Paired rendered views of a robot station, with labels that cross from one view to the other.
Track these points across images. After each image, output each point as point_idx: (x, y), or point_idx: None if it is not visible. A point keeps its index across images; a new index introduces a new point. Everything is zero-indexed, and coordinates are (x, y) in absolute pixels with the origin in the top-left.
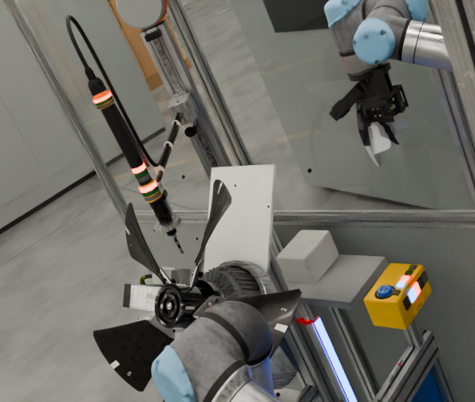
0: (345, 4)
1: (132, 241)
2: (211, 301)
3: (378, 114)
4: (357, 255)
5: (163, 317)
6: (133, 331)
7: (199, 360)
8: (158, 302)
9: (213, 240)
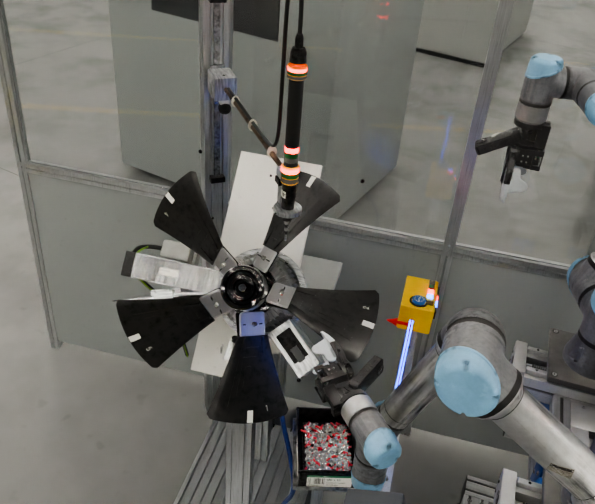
0: (559, 65)
1: (173, 210)
2: (278, 289)
3: (524, 160)
4: (314, 257)
5: (230, 297)
6: (176, 306)
7: (500, 364)
8: (226, 282)
9: (235, 223)
